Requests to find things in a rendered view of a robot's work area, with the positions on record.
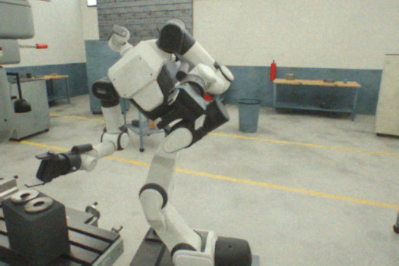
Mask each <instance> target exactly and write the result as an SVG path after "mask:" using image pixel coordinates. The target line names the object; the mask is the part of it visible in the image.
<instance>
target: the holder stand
mask: <svg viewBox="0 0 399 266"><path fill-rule="evenodd" d="M1 205H2V210H3V214H4V218H5V227H6V230H7V233H8V238H9V245H11V246H12V247H13V248H14V249H16V250H17V251H18V252H19V253H21V255H23V256H24V257H25V258H26V259H28V261H30V262H31V263H32V264H33V265H34V266H45V265H46V264H49V263H50V262H51V261H53V260H54V259H55V258H56V257H59V256H60V255H62V254H64V253H65V252H67V251H68V250H70V249H71V245H70V239H69V230H68V226H67V221H66V210H65V205H64V204H63V203H60V202H59V201H57V200H54V199H53V198H51V197H50V196H47V195H46V194H44V193H42V192H40V191H39V190H37V189H30V190H24V191H19V192H18V193H16V194H13V195H12V197H9V198H7V199H5V200H1Z"/></svg>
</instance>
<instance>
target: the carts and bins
mask: <svg viewBox="0 0 399 266"><path fill-rule="evenodd" d="M122 100H123V110H124V120H125V125H127V127H128V128H130V129H131V130H132V131H133V132H135V133H137V134H138V135H139V137H140V149H139V151H140V152H141V153H142V152H144V148H143V141H142V136H149V135H150V134H154V133H160V132H164V129H159V128H157V125H156V121H149V119H148V118H147V120H146V121H142V114H141V112H140V111H139V120H137V119H134V120H132V123H128V124H126V117H125V100H128V99H127V98H123V99H122ZM260 103H261V101H259V100H245V99H240V100H238V130H239V131H240V132H244V133H255V132H256V131H257V126H258V121H259V115H260ZM166 137H167V134H166V132H164V138H166ZM393 230H394V233H399V209H398V214H397V219H396V222H395V225H394V226H393Z"/></svg>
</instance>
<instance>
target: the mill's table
mask: <svg viewBox="0 0 399 266"><path fill-rule="evenodd" d="M1 200H5V199H1ZM1 200H0V261H2V262H4V263H6V264H10V265H12V266H34V265H33V264H32V263H31V262H30V261H28V259H26V258H25V257H24V256H23V255H21V253H19V252H18V251H17V250H16V249H14V248H13V247H12V246H11V245H9V238H8V233H7V230H6V227H5V218H4V214H3V210H2V205H1ZM66 221H67V226H68V230H69V239H70V245H71V249H70V250H68V251H67V252H65V253H64V254H62V255H60V256H59V257H56V258H55V259H54V260H53V261H51V262H50V263H49V264H46V265H45V266H112V265H113V264H114V263H115V262H116V261H117V259H118V258H119V257H121V254H123V253H124V248H123V238H122V237H120V234H118V233H116V232H110V231H108V230H106V229H102V228H97V227H95V226H92V225H89V224H84V223H82V222H78V221H76V220H72V219H69V218H66Z"/></svg>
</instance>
